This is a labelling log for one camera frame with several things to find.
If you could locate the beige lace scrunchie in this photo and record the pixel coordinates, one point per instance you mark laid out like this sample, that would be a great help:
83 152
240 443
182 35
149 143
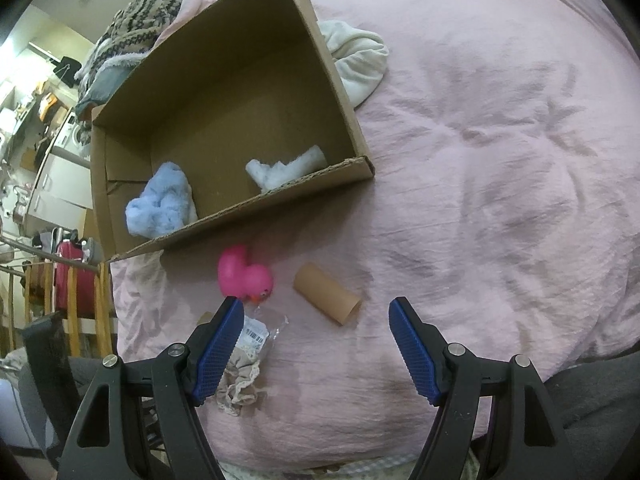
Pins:
240 377

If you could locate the light blue fluffy cloth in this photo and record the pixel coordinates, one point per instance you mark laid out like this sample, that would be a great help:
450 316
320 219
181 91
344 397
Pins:
161 206

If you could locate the clear plastic bag white label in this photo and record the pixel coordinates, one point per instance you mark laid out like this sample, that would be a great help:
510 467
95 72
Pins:
257 332

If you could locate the red suitcase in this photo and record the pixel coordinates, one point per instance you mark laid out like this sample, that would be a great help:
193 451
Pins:
72 275

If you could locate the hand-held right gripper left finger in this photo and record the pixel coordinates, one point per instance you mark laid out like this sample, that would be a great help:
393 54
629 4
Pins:
220 342

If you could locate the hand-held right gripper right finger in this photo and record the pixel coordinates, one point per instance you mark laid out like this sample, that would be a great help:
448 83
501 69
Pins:
411 342

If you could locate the brown cardboard box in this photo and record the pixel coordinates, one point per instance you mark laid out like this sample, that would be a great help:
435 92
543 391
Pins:
235 110

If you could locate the white cabinet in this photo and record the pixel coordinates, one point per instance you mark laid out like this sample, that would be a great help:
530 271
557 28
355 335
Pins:
55 180

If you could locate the grey clothing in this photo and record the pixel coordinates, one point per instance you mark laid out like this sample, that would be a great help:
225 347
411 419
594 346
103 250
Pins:
595 400

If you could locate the white fleece garment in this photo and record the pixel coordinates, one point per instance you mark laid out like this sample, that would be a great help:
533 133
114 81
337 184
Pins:
357 62

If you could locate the patterned knit blanket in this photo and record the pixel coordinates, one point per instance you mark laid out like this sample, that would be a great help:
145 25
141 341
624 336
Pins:
127 35

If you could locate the brown cardboard tube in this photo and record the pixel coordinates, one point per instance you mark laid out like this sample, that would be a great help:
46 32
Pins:
327 294

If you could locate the white fluffy cloth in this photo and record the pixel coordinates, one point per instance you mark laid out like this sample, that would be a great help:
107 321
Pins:
285 167

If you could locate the pink bed duvet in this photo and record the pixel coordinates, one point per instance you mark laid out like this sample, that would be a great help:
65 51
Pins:
475 185

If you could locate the pink rubber duck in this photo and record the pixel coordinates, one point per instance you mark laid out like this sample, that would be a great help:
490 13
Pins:
245 277

